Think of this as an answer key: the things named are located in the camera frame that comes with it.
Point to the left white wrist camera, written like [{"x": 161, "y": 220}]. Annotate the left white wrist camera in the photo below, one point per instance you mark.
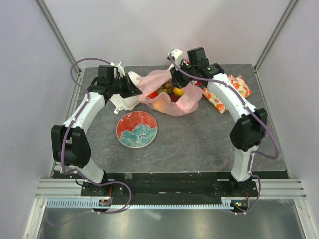
[{"x": 119, "y": 71}]

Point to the grey cable duct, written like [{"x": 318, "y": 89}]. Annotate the grey cable duct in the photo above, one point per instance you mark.
[{"x": 77, "y": 203}]

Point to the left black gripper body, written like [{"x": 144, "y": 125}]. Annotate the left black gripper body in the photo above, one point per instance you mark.
[{"x": 122, "y": 86}]

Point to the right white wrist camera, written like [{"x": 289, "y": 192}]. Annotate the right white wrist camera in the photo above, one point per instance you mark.
[{"x": 177, "y": 56}]

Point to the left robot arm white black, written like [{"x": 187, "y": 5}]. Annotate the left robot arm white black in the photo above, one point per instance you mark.
[{"x": 70, "y": 146}]

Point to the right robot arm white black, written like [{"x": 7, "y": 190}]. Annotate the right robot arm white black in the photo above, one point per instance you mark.
[{"x": 250, "y": 123}]

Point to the orange floral folded cloth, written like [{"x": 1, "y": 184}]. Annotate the orange floral folded cloth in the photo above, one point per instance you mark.
[{"x": 229, "y": 94}]

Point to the white folded towel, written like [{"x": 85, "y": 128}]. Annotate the white folded towel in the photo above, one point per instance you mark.
[{"x": 127, "y": 104}]

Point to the red fake apple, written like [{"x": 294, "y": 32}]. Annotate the red fake apple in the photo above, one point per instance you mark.
[{"x": 153, "y": 95}]

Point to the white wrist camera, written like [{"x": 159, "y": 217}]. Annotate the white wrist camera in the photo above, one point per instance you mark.
[
  {"x": 119, "y": 71},
  {"x": 177, "y": 56}
]

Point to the brown longan bunch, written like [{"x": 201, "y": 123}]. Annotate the brown longan bunch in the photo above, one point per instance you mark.
[{"x": 166, "y": 87}]

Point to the cartoon print folded cloth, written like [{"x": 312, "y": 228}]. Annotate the cartoon print folded cloth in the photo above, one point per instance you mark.
[{"x": 192, "y": 71}]

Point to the red teal floral plate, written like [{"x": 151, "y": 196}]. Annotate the red teal floral plate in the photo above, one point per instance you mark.
[{"x": 136, "y": 129}]

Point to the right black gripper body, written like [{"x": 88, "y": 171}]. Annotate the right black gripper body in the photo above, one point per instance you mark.
[{"x": 181, "y": 79}]

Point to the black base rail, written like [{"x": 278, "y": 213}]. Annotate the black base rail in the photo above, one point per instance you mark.
[{"x": 213, "y": 184}]

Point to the yellow fake pear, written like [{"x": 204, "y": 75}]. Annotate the yellow fake pear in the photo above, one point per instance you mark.
[{"x": 178, "y": 91}]

